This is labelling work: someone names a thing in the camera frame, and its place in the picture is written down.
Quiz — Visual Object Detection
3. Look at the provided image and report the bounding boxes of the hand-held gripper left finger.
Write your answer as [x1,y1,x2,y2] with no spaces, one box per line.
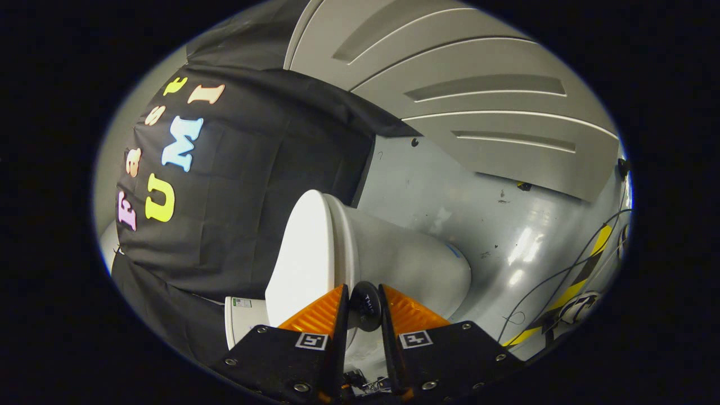
[209,283,350,405]

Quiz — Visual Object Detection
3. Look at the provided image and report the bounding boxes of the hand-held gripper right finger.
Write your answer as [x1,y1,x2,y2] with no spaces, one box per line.
[378,283,525,404]

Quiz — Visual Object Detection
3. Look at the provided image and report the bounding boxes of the black round lid knob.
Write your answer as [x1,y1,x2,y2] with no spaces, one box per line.
[350,281,383,332]

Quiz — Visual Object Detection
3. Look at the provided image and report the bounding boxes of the black backdrop cloth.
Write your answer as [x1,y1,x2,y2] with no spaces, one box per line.
[111,0,422,369]

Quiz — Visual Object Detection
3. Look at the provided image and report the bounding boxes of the yellow black floor tape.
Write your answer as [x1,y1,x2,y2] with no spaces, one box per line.
[502,225,613,348]

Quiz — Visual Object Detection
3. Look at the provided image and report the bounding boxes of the white round object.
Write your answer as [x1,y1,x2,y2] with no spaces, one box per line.
[560,291,600,325]

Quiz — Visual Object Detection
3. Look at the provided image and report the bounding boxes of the black floor cables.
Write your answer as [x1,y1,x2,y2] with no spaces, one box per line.
[498,208,632,344]

